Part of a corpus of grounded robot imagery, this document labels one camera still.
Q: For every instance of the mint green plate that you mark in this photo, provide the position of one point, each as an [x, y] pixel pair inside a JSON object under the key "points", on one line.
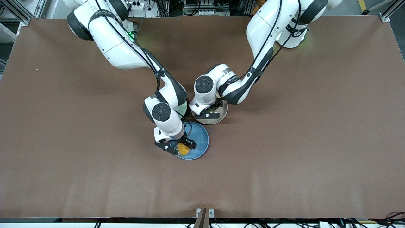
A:
{"points": [[182, 110]]}

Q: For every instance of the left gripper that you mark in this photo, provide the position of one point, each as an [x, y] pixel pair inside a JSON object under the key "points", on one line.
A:
{"points": [[217, 103]]}

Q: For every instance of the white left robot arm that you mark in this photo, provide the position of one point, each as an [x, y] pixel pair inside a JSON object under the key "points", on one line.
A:
{"points": [[262, 28]]}

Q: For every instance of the bag of orange snacks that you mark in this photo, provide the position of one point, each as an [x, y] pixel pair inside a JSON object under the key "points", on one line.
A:
{"points": [[258, 6]]}

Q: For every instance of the white power strip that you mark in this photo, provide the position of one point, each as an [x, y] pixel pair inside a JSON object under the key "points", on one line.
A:
{"points": [[137, 5]]}

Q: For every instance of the aluminium frame profile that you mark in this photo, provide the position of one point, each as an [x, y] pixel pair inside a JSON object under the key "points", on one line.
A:
{"points": [[19, 12], [390, 11]]}

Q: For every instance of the yellow lemon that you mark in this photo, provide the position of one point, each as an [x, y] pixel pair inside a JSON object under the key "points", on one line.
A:
{"points": [[184, 151]]}

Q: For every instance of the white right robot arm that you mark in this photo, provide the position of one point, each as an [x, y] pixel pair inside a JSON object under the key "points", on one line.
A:
{"points": [[117, 47]]}

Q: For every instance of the blue plate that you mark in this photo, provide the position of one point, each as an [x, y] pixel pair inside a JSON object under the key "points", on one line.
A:
{"points": [[199, 139]]}

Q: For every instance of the beige plate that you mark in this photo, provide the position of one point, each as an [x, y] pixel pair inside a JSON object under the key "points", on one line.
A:
{"points": [[224, 111]]}

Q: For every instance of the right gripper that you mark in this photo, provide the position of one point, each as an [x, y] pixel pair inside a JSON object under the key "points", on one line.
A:
{"points": [[187, 141]]}

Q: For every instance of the camera mount post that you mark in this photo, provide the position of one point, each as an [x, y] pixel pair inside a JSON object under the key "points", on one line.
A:
{"points": [[204, 217]]}

